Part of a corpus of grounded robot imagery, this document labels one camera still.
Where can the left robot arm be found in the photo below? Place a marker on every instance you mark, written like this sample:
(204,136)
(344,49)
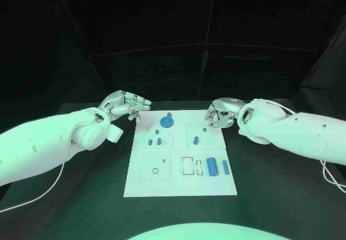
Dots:
(41,144)

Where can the blue gear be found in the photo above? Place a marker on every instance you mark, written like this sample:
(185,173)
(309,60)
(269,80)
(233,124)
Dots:
(167,121)

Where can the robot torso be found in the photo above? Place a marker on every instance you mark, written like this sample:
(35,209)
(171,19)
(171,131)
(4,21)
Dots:
(211,232)

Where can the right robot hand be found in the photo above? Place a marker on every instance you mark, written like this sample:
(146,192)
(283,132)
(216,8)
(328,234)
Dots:
(226,109)

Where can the thin long blue cylinder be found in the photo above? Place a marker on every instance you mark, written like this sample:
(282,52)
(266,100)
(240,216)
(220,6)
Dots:
(226,167)

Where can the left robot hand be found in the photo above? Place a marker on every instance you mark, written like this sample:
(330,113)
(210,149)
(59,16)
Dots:
(123,105)

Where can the thick long blue cylinder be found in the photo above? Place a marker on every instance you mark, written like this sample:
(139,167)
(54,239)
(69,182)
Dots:
(213,166)

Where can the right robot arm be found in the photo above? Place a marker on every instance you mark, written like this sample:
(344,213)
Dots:
(292,131)

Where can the white task board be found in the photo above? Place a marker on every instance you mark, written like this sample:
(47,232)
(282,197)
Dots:
(180,155)

